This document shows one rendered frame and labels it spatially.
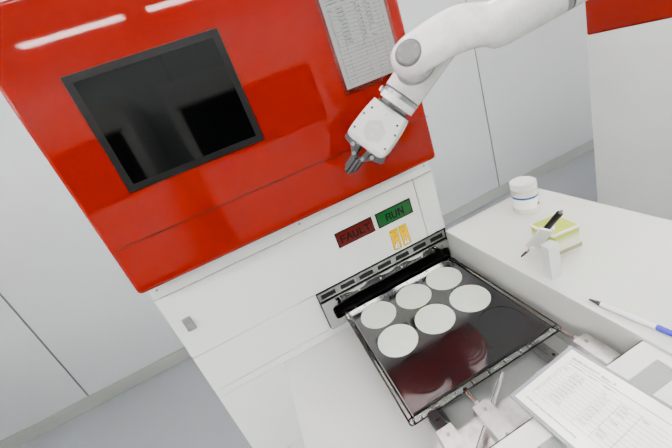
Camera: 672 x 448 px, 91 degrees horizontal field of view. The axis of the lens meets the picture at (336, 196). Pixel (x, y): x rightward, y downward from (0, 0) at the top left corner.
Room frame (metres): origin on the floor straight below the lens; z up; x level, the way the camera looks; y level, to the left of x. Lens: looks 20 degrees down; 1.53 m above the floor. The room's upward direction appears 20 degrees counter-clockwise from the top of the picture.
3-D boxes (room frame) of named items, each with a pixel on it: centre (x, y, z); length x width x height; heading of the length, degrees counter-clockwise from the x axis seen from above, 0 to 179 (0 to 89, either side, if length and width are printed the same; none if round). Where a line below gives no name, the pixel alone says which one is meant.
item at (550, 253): (0.59, -0.39, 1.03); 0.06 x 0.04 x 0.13; 12
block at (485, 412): (0.37, -0.12, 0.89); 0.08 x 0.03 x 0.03; 12
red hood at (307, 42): (1.13, 0.18, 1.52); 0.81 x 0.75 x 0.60; 102
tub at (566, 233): (0.65, -0.46, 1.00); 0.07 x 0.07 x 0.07; 4
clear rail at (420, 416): (0.47, -0.16, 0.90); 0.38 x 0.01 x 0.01; 102
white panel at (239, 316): (0.82, 0.11, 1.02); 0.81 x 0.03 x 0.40; 102
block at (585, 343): (0.42, -0.36, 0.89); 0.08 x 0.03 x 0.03; 12
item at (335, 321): (0.84, -0.06, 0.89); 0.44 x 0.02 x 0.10; 102
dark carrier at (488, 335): (0.64, -0.12, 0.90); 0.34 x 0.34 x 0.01; 12
